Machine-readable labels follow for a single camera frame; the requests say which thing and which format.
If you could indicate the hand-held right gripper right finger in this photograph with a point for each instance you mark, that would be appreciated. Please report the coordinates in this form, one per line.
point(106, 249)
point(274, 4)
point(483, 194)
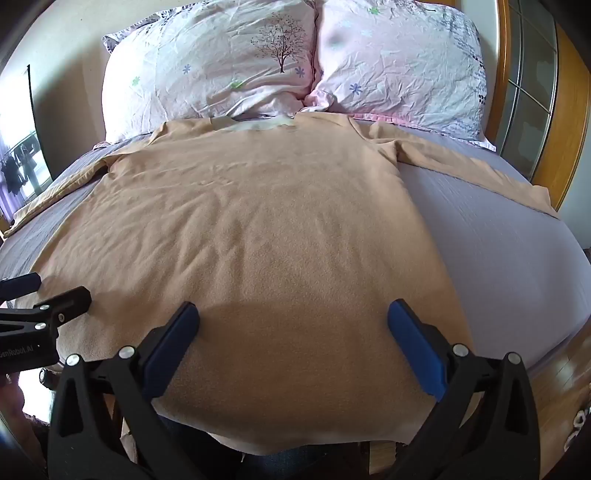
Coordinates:
point(415, 350)

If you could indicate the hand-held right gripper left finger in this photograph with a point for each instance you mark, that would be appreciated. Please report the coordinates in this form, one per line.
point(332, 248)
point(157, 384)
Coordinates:
point(171, 344)

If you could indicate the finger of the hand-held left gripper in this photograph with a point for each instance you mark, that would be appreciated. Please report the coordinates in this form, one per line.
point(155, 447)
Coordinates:
point(69, 302)
point(21, 282)

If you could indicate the beige long-sleeved shirt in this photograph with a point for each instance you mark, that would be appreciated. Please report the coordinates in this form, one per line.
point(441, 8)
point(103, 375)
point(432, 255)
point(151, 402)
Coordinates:
point(258, 240)

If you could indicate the window with hanging clothes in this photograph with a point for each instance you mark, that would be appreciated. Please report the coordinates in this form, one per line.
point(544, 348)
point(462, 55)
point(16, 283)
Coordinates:
point(21, 161)

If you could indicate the lavender bed sheet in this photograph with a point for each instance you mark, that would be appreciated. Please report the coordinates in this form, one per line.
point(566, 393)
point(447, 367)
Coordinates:
point(503, 258)

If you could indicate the wooden headboard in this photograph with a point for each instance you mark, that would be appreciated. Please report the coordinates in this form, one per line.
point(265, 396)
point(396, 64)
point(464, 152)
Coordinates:
point(531, 115)

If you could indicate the pink tree-print pillow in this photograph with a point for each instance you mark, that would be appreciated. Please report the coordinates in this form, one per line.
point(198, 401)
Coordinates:
point(207, 64)

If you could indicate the wooden glass-panel door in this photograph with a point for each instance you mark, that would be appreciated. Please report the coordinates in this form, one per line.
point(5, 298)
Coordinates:
point(528, 87)

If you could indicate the pink floral pillow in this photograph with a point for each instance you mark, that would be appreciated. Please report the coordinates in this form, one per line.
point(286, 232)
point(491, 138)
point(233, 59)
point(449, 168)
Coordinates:
point(397, 64)

